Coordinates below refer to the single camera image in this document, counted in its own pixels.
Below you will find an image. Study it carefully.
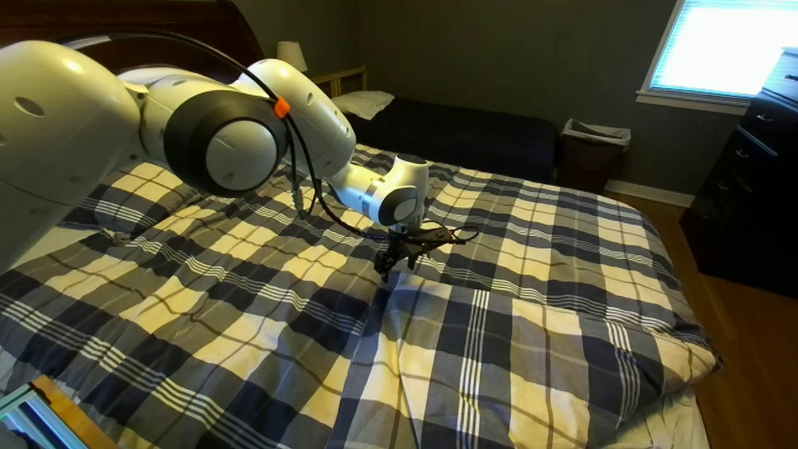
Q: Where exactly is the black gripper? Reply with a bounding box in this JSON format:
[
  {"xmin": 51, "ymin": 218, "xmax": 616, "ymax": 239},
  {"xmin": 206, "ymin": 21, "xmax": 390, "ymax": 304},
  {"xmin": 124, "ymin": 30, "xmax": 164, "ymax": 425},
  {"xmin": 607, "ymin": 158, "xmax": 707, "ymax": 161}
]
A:
[{"xmin": 372, "ymin": 222, "xmax": 457, "ymax": 277}]

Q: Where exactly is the plaid duvet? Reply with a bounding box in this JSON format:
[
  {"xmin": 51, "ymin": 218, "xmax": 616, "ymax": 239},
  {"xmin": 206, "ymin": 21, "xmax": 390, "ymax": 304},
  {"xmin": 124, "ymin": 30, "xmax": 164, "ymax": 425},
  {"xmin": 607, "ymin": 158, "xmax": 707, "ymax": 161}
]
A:
[{"xmin": 0, "ymin": 145, "xmax": 721, "ymax": 449}]

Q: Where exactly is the dark low daybed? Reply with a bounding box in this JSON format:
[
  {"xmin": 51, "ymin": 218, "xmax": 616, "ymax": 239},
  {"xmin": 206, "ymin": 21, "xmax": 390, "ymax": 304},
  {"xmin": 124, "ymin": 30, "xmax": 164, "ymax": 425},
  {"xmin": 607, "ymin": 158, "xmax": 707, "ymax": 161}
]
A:
[{"xmin": 344, "ymin": 96, "xmax": 559, "ymax": 185}]

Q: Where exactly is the white pillow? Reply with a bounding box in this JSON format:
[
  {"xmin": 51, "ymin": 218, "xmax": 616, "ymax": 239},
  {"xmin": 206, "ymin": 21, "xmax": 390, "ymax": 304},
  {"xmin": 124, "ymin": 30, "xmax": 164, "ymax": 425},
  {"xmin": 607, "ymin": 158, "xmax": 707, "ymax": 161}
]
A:
[{"xmin": 329, "ymin": 87, "xmax": 398, "ymax": 123}]

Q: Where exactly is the light wooden chair back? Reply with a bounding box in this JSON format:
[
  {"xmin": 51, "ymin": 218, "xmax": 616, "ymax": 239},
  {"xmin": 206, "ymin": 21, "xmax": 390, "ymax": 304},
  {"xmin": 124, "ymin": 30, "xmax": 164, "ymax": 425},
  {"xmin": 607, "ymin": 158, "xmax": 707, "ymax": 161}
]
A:
[{"xmin": 308, "ymin": 61, "xmax": 372, "ymax": 102}]

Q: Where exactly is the small trash bin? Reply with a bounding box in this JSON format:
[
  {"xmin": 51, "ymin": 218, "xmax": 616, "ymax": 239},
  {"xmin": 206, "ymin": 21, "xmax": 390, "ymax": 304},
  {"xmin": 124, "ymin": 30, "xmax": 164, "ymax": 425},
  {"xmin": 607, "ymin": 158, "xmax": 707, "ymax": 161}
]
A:
[{"xmin": 554, "ymin": 117, "xmax": 634, "ymax": 195}]

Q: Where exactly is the white shade table lamp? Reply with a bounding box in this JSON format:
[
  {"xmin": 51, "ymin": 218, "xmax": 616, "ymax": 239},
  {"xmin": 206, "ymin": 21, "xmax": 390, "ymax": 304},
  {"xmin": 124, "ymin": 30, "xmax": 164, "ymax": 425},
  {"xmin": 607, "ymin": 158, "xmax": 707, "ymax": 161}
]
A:
[{"xmin": 273, "ymin": 39, "xmax": 312, "ymax": 80}]

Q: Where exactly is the plaid pillow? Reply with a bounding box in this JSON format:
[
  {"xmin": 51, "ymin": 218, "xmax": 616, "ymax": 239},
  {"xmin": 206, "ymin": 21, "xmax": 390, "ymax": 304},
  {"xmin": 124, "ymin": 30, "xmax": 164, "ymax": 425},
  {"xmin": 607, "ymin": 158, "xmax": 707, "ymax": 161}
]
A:
[{"xmin": 56, "ymin": 156, "xmax": 215, "ymax": 243}]

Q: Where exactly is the black dresser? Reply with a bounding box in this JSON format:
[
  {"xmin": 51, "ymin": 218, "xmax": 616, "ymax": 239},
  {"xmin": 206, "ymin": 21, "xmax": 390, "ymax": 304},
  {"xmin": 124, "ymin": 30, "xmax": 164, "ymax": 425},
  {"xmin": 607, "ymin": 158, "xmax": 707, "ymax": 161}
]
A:
[{"xmin": 677, "ymin": 46, "xmax": 798, "ymax": 299}]

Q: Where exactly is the bright window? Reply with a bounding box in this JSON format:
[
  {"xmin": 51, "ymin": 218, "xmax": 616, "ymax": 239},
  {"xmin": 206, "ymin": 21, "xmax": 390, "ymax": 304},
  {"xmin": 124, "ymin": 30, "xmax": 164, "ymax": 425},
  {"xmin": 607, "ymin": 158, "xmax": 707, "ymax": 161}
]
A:
[{"xmin": 635, "ymin": 0, "xmax": 798, "ymax": 117}]

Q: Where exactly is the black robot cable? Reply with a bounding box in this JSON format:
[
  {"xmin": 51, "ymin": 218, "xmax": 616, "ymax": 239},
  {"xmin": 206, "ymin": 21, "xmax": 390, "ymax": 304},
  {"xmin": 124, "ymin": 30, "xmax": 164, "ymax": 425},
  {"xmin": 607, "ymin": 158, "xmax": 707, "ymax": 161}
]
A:
[{"xmin": 64, "ymin": 30, "xmax": 480, "ymax": 251}]

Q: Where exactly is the dark wooden bed frame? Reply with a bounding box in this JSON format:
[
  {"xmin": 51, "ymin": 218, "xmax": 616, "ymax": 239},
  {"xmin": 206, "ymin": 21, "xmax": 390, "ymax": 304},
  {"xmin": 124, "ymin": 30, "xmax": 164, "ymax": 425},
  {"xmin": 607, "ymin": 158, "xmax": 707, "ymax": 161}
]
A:
[{"xmin": 0, "ymin": 0, "xmax": 268, "ymax": 82}]

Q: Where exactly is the metal bracket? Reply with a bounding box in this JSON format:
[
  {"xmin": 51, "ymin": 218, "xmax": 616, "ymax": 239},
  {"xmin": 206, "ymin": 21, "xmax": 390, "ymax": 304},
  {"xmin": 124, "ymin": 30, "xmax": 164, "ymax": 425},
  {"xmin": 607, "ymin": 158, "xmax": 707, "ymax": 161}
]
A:
[{"xmin": 0, "ymin": 380, "xmax": 70, "ymax": 449}]

